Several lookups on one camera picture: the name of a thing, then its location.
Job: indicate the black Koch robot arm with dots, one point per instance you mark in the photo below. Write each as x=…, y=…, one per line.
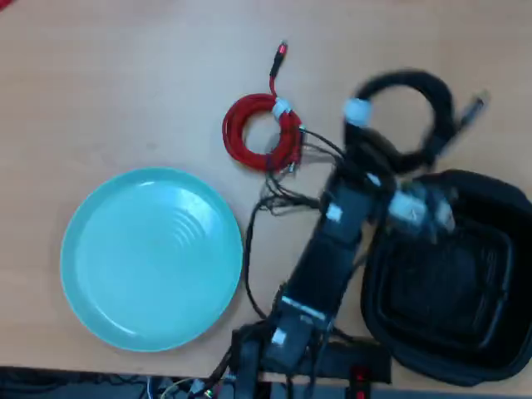
x=320, y=270

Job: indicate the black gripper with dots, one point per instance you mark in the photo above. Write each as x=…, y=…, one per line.
x=365, y=170

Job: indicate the black square bowl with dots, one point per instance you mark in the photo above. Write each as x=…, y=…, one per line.
x=453, y=299

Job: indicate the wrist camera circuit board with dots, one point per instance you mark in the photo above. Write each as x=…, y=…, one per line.
x=420, y=210

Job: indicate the teal round plate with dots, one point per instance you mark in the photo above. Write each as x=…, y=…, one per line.
x=137, y=270

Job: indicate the red object at table edge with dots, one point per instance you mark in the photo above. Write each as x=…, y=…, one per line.
x=5, y=3

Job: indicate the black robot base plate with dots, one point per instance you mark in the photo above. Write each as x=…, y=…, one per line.
x=361, y=357

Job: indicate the red table clamp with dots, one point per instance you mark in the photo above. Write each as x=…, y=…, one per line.
x=359, y=382

